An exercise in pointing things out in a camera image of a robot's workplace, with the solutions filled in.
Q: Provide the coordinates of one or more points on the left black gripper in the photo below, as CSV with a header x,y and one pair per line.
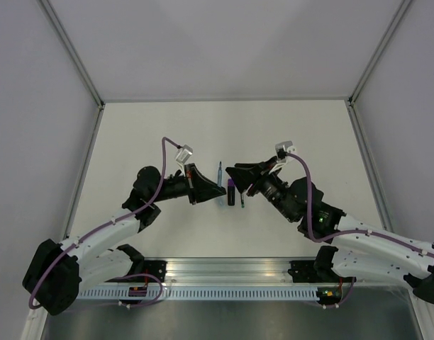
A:
x,y
199,188

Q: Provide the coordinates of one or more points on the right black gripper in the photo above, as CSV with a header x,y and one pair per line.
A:
x,y
256,173

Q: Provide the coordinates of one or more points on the blue marker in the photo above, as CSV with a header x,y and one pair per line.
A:
x,y
221,200

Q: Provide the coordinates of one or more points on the slim blue pen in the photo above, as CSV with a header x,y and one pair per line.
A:
x,y
220,175

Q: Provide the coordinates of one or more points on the black purple highlighter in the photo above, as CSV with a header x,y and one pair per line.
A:
x,y
230,195

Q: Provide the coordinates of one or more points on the green pen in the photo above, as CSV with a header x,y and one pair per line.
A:
x,y
242,200

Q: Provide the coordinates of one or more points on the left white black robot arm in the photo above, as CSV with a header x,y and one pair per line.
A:
x,y
60,271

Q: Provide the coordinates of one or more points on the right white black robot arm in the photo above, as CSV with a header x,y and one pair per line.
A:
x,y
349,248

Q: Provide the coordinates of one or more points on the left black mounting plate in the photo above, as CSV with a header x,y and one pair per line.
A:
x,y
156,268

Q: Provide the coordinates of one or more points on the black mounting plate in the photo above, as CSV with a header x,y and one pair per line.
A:
x,y
156,268
302,271

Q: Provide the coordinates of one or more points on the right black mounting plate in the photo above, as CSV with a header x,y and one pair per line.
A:
x,y
302,271

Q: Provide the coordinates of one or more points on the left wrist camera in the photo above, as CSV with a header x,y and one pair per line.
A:
x,y
184,152

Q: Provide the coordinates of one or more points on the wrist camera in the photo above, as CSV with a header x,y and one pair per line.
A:
x,y
282,150
184,152

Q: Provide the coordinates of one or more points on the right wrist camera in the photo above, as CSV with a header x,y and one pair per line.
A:
x,y
282,150

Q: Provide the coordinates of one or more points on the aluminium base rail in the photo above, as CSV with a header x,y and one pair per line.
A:
x,y
226,271

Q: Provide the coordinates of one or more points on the white slotted cable duct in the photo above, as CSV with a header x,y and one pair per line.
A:
x,y
203,293

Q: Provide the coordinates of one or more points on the right aluminium frame post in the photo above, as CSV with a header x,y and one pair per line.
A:
x,y
380,49

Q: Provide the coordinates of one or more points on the aluminium frame post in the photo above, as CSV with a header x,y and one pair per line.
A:
x,y
58,27
380,49

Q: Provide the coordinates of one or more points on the left aluminium frame post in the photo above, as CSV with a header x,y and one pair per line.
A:
x,y
58,27

